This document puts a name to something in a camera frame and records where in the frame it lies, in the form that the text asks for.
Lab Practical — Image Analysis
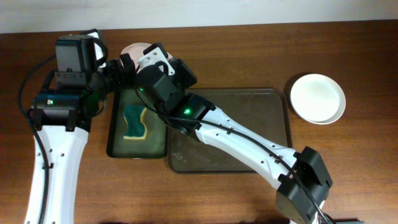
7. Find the cream white plate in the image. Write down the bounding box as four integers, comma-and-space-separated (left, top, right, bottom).
290, 73, 346, 125

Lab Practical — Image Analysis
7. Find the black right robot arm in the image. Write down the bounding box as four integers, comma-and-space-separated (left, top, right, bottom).
134, 59, 333, 223

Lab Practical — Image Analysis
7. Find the brown serving tray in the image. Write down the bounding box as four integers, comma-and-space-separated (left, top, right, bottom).
167, 88, 293, 174

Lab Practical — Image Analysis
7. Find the green and yellow sponge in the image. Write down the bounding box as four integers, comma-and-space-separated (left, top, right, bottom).
123, 105, 147, 140

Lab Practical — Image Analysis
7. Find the black rectangular water tray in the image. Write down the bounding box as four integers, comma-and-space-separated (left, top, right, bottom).
106, 88, 167, 159

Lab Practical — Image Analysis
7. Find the pink white plate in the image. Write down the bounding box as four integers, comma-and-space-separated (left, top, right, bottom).
120, 42, 174, 65

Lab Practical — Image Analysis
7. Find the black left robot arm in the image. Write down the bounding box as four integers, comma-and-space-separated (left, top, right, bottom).
22, 53, 136, 223

